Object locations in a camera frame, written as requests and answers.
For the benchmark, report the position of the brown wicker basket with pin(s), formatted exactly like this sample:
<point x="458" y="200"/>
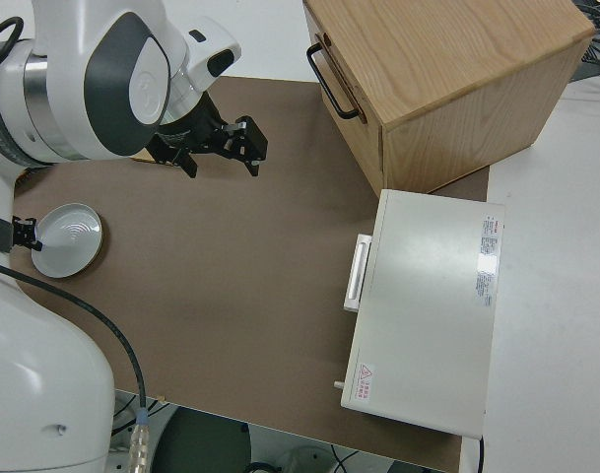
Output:
<point x="24" y="178"/>

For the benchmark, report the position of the black round pedestal base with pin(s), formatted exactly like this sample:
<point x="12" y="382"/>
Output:
<point x="201" y="443"/>

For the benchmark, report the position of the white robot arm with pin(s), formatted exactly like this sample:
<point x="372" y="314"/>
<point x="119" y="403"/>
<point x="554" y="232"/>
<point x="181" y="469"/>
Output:
<point x="68" y="59"/>

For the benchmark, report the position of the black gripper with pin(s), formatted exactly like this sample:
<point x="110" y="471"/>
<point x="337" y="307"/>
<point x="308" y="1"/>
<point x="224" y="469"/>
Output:
<point x="191" y="125"/>
<point x="21" y="236"/>

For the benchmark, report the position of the white toaster oven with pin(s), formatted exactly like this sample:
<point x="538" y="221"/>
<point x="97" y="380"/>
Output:
<point x="427" y="295"/>

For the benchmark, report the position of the brown table mat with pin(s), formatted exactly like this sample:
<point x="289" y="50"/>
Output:
<point x="230" y="271"/>

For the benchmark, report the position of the light wooden box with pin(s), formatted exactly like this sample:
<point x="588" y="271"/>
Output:
<point x="452" y="74"/>

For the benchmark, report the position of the gray round plate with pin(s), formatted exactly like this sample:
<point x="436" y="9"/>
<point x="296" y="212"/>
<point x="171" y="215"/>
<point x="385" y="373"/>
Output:
<point x="70" y="244"/>

